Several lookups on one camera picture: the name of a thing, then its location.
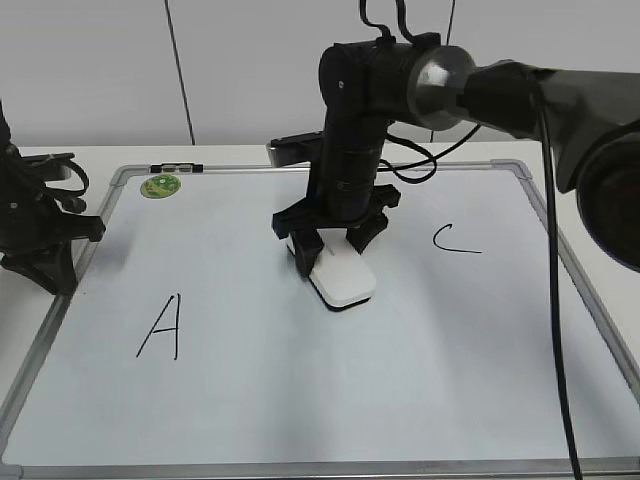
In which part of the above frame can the black silver hanger clip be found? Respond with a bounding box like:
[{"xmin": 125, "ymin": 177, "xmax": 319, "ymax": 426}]
[{"xmin": 149, "ymin": 162, "xmax": 204, "ymax": 174}]

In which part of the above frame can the white board with grey frame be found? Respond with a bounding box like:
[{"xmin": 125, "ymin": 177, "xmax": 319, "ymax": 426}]
[{"xmin": 0, "ymin": 158, "xmax": 640, "ymax": 480}]

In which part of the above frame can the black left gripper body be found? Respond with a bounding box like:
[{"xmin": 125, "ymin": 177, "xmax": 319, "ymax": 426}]
[{"xmin": 1, "ymin": 144, "xmax": 106, "ymax": 250}]

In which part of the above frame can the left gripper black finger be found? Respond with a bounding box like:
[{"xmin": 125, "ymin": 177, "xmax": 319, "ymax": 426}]
[{"xmin": 1, "ymin": 241, "xmax": 78, "ymax": 295}]

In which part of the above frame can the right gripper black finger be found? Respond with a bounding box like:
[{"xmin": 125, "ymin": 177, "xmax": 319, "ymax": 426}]
[
  {"xmin": 347, "ymin": 213, "xmax": 389, "ymax": 254},
  {"xmin": 291, "ymin": 229, "xmax": 324, "ymax": 277}
]

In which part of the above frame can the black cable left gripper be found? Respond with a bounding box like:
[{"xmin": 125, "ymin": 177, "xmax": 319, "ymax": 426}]
[{"xmin": 29, "ymin": 152, "xmax": 92, "ymax": 214}]

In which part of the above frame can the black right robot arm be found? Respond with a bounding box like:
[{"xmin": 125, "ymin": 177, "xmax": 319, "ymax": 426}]
[{"xmin": 271, "ymin": 34, "xmax": 639, "ymax": 276}]

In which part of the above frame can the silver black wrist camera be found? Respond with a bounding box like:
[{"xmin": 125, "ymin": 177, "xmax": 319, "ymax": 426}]
[{"xmin": 266, "ymin": 131, "xmax": 323, "ymax": 168}]

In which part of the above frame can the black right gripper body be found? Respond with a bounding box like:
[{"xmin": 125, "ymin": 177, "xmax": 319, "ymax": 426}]
[{"xmin": 272, "ymin": 129, "xmax": 400, "ymax": 237}]

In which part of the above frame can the white board eraser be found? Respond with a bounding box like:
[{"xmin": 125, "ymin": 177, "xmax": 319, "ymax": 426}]
[{"xmin": 298, "ymin": 230, "xmax": 377, "ymax": 312}]

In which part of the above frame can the round green magnet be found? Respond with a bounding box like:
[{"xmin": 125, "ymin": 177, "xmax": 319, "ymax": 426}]
[{"xmin": 140, "ymin": 174, "xmax": 181, "ymax": 199}]

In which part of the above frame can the silver camera left gripper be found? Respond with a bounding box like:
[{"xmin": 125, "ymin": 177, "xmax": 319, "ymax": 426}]
[{"xmin": 46, "ymin": 152, "xmax": 75, "ymax": 182}]

